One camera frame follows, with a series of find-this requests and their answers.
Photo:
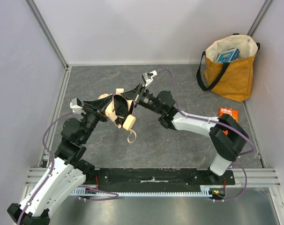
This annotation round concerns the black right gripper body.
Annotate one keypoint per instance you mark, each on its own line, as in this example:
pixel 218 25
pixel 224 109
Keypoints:
pixel 139 94

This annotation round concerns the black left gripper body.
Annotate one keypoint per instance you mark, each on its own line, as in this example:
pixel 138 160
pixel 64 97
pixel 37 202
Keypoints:
pixel 93 111

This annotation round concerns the beige folding umbrella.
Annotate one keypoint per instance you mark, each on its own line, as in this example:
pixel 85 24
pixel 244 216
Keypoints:
pixel 119 110

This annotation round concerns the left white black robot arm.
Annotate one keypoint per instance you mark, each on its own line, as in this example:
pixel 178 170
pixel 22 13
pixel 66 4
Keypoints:
pixel 67 170

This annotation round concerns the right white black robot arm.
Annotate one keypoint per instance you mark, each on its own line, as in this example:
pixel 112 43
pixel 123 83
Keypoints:
pixel 226 134

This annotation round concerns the mustard tote bag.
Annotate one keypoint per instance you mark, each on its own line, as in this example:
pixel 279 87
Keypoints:
pixel 232 80

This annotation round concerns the blue razor box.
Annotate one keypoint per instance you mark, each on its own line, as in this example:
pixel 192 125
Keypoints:
pixel 228 55

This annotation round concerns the orange razor package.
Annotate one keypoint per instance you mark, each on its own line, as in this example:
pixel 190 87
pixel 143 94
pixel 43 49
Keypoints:
pixel 233 113

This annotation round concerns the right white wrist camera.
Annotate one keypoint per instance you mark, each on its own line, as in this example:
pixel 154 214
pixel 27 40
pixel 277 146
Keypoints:
pixel 148 77

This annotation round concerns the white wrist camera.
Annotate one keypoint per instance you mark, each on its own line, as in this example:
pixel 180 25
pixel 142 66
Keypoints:
pixel 148 77
pixel 76 106

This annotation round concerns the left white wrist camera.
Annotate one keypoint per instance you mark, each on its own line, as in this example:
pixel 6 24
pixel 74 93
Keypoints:
pixel 76 106

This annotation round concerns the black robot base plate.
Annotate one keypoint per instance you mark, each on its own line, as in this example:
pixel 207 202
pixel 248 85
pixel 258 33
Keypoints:
pixel 160 179

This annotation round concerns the white slotted cable duct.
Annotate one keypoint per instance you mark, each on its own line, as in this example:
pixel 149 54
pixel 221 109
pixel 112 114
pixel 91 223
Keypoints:
pixel 87 192

